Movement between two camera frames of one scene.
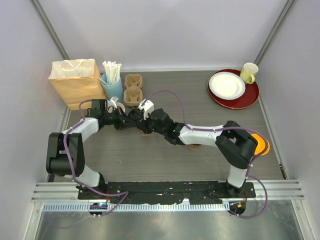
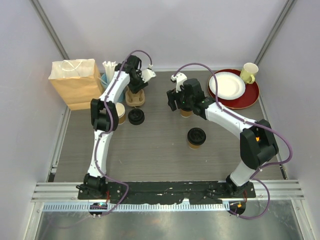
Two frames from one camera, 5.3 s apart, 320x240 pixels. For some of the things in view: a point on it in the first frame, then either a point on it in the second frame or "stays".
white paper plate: x=227 y=85 stays
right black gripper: x=145 y=128 → x=171 y=96
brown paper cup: x=143 y=133 → x=186 y=114
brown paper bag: x=77 y=81 stays
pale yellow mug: x=247 y=72 stays
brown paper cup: x=195 y=146 stays
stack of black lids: x=136 y=114 stays
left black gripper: x=123 y=121 → x=142 y=85
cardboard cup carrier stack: x=132 y=95 stays
